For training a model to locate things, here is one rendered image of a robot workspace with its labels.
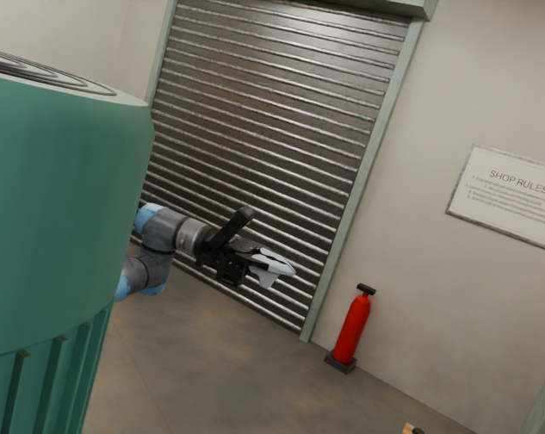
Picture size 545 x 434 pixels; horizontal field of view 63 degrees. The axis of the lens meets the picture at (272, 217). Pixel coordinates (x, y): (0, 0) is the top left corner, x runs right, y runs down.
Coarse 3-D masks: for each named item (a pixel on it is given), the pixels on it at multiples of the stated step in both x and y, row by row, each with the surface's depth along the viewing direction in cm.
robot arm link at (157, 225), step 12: (156, 204) 99; (144, 216) 96; (156, 216) 95; (168, 216) 95; (180, 216) 96; (144, 228) 96; (156, 228) 95; (168, 228) 94; (144, 240) 97; (156, 240) 95; (168, 240) 95
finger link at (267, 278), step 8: (256, 256) 90; (264, 256) 91; (272, 264) 89; (280, 264) 89; (256, 272) 91; (264, 272) 90; (272, 272) 90; (280, 272) 89; (288, 272) 89; (264, 280) 91; (272, 280) 90
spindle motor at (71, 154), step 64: (0, 64) 16; (0, 128) 12; (64, 128) 14; (128, 128) 17; (0, 192) 13; (64, 192) 15; (128, 192) 18; (0, 256) 14; (64, 256) 16; (0, 320) 14; (64, 320) 17; (0, 384) 16; (64, 384) 19
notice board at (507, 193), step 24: (480, 168) 275; (504, 168) 269; (528, 168) 263; (456, 192) 282; (480, 192) 276; (504, 192) 270; (528, 192) 264; (480, 216) 276; (504, 216) 270; (528, 216) 264; (528, 240) 265
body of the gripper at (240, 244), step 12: (204, 228) 94; (204, 240) 94; (228, 240) 92; (240, 240) 94; (252, 240) 96; (204, 252) 95; (216, 252) 94; (228, 252) 90; (240, 252) 89; (252, 252) 93; (204, 264) 97; (216, 264) 94; (228, 264) 92; (240, 264) 91; (216, 276) 93; (228, 276) 93; (240, 276) 91
